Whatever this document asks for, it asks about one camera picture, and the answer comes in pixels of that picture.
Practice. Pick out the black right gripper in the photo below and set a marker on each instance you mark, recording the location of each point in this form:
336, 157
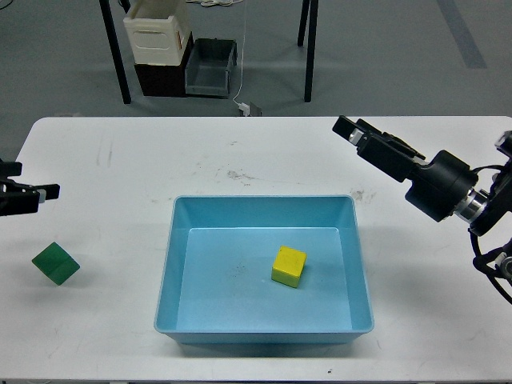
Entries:
436, 188

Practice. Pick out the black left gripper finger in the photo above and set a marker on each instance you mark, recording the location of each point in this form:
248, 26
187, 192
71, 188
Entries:
10, 168
19, 198

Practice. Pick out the green cube block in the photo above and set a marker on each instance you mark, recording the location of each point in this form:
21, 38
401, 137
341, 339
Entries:
55, 263

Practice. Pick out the yellow cube block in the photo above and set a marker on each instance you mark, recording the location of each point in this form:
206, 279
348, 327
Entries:
288, 266

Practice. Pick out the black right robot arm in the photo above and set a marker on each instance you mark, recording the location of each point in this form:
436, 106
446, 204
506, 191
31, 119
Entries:
482, 210

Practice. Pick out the black box under crate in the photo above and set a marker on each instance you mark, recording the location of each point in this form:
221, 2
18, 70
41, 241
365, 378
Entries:
165, 81

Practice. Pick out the white power adapter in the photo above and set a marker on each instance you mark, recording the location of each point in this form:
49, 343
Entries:
249, 110

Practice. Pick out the black table leg right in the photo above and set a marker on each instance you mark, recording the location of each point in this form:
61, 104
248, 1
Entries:
307, 31

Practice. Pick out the black table leg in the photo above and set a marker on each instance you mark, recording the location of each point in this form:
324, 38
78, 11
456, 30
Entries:
115, 50
307, 31

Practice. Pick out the black table leg left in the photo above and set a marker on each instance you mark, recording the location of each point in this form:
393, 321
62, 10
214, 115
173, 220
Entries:
115, 50

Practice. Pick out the cream plastic crate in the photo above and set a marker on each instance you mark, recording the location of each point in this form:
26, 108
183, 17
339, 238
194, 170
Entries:
158, 31

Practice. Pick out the grey plastic bin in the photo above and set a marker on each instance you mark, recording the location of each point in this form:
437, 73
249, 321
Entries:
210, 66

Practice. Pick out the light blue plastic tray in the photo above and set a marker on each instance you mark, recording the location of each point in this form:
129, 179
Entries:
216, 283

